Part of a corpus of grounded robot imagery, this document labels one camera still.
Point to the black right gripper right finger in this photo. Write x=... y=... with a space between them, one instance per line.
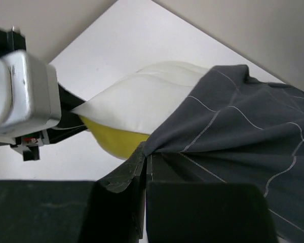
x=182 y=208

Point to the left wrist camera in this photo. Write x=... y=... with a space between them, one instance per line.
x=29 y=96

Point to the dark grey checked pillowcase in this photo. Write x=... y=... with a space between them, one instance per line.
x=232 y=128

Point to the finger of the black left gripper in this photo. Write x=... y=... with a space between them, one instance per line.
x=70 y=123

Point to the white pillow yellow edge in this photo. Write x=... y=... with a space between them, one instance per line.
x=126 y=113

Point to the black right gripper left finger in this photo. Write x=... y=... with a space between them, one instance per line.
x=110 y=209

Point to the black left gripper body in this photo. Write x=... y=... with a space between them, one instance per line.
x=27 y=145

